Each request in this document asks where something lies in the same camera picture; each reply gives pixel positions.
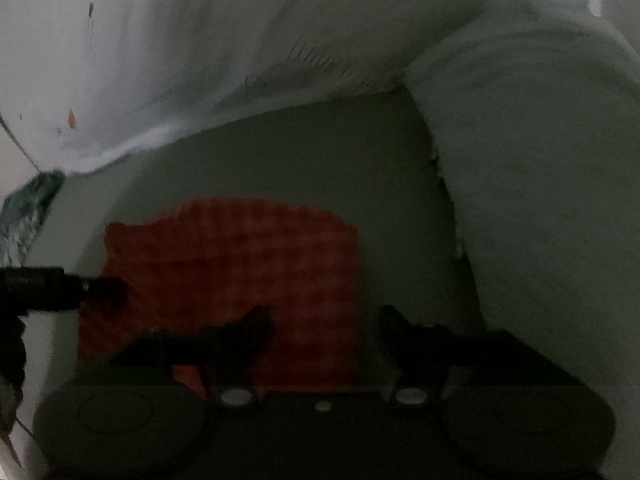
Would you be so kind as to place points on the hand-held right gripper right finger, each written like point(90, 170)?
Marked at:
point(395, 324)

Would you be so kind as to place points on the green patterned cloth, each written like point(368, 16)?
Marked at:
point(27, 215)

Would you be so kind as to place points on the grey bed sheet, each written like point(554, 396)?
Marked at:
point(320, 160)

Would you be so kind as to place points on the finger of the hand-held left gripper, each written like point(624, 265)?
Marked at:
point(106, 291)

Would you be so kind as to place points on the white pillow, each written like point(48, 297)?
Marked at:
point(540, 185)

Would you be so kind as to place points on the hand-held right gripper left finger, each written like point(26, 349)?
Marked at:
point(254, 324)

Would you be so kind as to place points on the red checked cloth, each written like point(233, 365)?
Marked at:
point(260, 260)

